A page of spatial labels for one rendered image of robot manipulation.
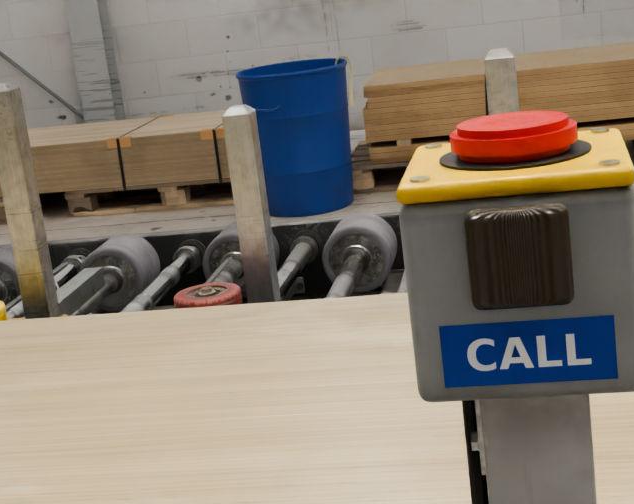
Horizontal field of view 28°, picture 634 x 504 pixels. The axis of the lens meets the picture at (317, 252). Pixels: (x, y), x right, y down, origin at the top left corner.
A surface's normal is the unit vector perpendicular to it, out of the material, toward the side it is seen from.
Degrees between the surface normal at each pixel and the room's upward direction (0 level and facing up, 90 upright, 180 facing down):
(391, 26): 90
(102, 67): 90
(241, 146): 90
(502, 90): 90
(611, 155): 0
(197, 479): 0
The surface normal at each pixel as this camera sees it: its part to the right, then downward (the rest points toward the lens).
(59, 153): -0.19, 0.26
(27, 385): -0.12, -0.96
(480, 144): -0.62, 0.26
